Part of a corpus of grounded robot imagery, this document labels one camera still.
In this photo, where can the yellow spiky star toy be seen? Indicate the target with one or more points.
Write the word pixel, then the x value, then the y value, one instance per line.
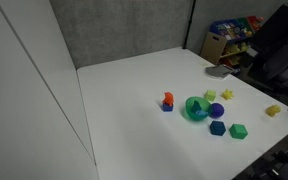
pixel 227 94

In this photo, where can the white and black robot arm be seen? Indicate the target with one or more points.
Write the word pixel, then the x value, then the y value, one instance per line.
pixel 280 43

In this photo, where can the orange toy figure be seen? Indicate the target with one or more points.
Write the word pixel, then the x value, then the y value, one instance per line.
pixel 167 98

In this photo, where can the teal toy piece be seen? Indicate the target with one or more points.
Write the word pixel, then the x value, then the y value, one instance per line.
pixel 195 106

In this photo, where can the green plastic bowl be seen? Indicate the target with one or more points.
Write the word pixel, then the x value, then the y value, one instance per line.
pixel 193 115

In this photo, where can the light blue toy piece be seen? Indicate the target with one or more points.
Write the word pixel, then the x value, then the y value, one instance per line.
pixel 202 113

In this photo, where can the yellow duck toy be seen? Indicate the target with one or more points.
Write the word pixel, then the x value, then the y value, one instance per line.
pixel 272 110

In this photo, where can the small blue cube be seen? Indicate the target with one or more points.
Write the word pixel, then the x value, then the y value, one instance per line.
pixel 167 107

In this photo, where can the lime green cube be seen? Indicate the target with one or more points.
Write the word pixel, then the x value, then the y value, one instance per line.
pixel 210 95

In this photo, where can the purple ball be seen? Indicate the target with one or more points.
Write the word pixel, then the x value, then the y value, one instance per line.
pixel 217 110

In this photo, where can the gray folded cloth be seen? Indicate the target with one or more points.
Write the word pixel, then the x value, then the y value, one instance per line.
pixel 219 71

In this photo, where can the black vertical pole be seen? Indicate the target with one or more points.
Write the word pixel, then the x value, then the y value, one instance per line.
pixel 189 23

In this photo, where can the brown cardboard box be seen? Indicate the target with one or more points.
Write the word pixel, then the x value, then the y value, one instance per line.
pixel 212 46

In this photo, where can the dark blue hexagonal block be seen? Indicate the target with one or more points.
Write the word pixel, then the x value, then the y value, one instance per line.
pixel 217 128

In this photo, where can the green block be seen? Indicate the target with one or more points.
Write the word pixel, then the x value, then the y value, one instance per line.
pixel 238 131

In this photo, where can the cardboard box with snacks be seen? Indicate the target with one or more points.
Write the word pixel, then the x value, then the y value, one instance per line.
pixel 234 31

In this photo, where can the black equipment frame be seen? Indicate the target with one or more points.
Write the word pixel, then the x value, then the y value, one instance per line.
pixel 280 163

